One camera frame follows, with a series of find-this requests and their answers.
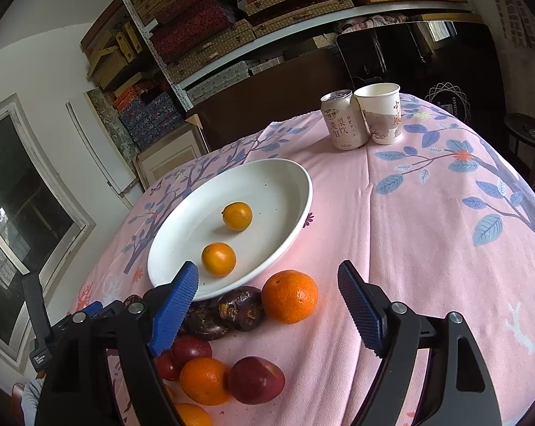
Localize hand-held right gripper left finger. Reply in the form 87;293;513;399
36;261;200;426

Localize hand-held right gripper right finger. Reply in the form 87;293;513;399
337;260;503;426

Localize large orange mandarin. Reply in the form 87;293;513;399
261;271;319;324
179;357;231;406

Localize white oval plate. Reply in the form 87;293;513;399
147;158;314;301

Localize person's left forearm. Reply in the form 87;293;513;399
21;370;46;424

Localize pink leaf-print tablecloth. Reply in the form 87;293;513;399
65;93;535;426

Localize white framed window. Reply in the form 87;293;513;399
0;93;95;371

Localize white flat panel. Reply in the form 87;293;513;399
66;93;137;196

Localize green marbled panel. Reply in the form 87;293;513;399
86;88;139;156

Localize pale pink drink can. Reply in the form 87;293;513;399
320;89;369;151

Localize blue floral storage boxes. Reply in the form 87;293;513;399
114;82;184;152

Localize white printed paper cup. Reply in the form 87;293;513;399
353;83;402;145

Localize dark wooden cabinet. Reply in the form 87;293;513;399
192;47;352;152

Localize dark round side table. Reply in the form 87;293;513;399
503;113;535;174

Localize black chair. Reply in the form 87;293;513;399
336;22;506;116

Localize shelf of patterned boxes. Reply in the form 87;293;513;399
81;0;472;103

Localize pink cloth bundle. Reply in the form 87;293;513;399
341;14;412;34

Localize white metal shelf rack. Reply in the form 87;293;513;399
121;0;483;111

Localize wooden picture frame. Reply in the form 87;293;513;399
133;122;210;189

